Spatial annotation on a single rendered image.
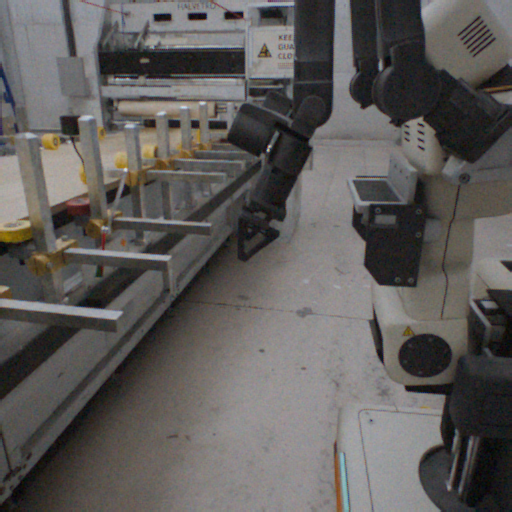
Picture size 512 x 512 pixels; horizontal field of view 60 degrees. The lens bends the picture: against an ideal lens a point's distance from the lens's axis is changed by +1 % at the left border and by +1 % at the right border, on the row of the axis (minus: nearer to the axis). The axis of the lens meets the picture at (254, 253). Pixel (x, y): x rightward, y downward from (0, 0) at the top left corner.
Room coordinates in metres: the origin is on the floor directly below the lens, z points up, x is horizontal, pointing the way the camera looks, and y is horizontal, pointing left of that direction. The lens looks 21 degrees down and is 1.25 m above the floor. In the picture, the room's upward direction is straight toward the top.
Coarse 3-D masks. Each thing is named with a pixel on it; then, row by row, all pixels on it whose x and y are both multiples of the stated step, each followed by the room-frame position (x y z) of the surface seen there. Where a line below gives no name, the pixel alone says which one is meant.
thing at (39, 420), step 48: (144, 192) 2.00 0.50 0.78; (192, 240) 2.67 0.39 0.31; (144, 288) 1.98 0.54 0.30; (96, 336) 1.55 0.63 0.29; (144, 336) 1.91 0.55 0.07; (48, 384) 1.26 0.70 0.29; (96, 384) 1.45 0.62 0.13; (0, 432) 1.01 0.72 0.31; (48, 432) 1.17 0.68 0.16; (0, 480) 0.97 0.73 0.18
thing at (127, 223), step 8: (88, 216) 1.32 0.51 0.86; (80, 224) 1.31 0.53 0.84; (120, 224) 1.28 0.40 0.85; (128, 224) 1.28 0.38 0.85; (136, 224) 1.27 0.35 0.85; (144, 224) 1.26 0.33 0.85; (152, 224) 1.26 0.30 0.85; (160, 224) 1.25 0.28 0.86; (168, 224) 1.25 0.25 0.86; (176, 224) 1.24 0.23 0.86; (184, 224) 1.24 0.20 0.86; (192, 224) 1.24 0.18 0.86; (200, 224) 1.24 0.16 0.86; (208, 224) 1.24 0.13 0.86; (176, 232) 1.24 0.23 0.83; (184, 232) 1.24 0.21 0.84; (192, 232) 1.23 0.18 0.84; (200, 232) 1.23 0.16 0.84; (208, 232) 1.22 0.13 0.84
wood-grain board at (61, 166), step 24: (72, 144) 2.68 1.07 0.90; (120, 144) 2.71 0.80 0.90; (144, 144) 2.73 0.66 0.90; (0, 168) 1.91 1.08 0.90; (48, 168) 1.91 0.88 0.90; (72, 168) 1.91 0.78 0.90; (0, 192) 1.47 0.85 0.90; (48, 192) 1.47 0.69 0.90; (72, 192) 1.47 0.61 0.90; (0, 216) 1.18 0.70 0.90; (24, 216) 1.18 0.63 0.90
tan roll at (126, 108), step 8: (120, 104) 3.76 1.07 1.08; (128, 104) 3.75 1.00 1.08; (136, 104) 3.73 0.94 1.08; (144, 104) 3.72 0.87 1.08; (152, 104) 3.70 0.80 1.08; (160, 104) 3.69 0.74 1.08; (168, 104) 3.68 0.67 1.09; (176, 104) 3.66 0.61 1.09; (184, 104) 3.65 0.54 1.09; (192, 104) 3.64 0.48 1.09; (208, 104) 3.61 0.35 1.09; (120, 112) 3.76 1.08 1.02; (128, 112) 3.74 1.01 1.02; (136, 112) 3.73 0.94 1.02; (144, 112) 3.71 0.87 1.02; (152, 112) 3.70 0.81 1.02; (168, 112) 3.67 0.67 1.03; (176, 112) 3.65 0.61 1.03; (192, 112) 3.62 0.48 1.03; (208, 112) 3.59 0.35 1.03; (216, 112) 3.64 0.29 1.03; (224, 112) 3.62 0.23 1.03
